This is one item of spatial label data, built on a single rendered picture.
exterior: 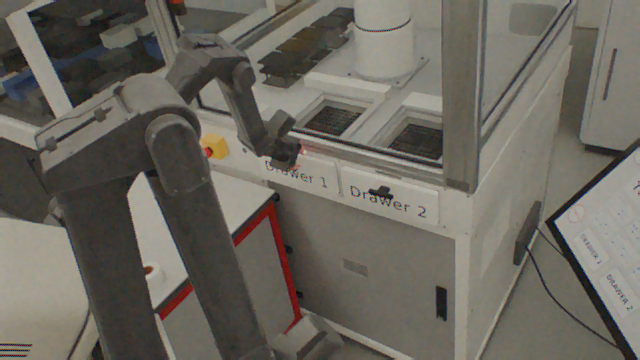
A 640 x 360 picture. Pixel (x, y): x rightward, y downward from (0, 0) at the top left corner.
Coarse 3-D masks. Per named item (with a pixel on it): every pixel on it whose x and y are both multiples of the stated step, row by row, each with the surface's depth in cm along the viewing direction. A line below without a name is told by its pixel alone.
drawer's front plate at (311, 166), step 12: (264, 156) 168; (300, 156) 159; (264, 168) 172; (300, 168) 161; (312, 168) 158; (324, 168) 155; (300, 180) 165; (312, 180) 161; (324, 180) 158; (336, 180) 157; (336, 192) 158
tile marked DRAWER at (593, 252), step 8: (584, 232) 109; (592, 232) 107; (576, 240) 110; (584, 240) 108; (592, 240) 107; (584, 248) 107; (592, 248) 106; (600, 248) 104; (584, 256) 107; (592, 256) 105; (600, 256) 104; (608, 256) 102; (592, 264) 104; (600, 264) 103; (592, 272) 104
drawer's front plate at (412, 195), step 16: (352, 176) 150; (368, 176) 147; (400, 192) 143; (416, 192) 140; (432, 192) 138; (384, 208) 150; (400, 208) 147; (416, 208) 143; (432, 208) 140; (432, 224) 143
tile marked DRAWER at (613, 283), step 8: (608, 272) 101; (616, 272) 99; (600, 280) 101; (608, 280) 100; (616, 280) 99; (624, 280) 97; (608, 288) 99; (616, 288) 98; (624, 288) 97; (632, 288) 95; (608, 296) 99; (616, 296) 97; (624, 296) 96; (632, 296) 95; (616, 304) 97; (624, 304) 95; (632, 304) 94; (616, 312) 96; (624, 312) 95; (632, 312) 94
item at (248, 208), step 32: (224, 192) 178; (256, 192) 175; (160, 224) 169; (256, 224) 173; (160, 256) 157; (256, 256) 178; (160, 288) 147; (192, 288) 154; (256, 288) 182; (288, 288) 200; (192, 320) 159; (288, 320) 206; (192, 352) 162
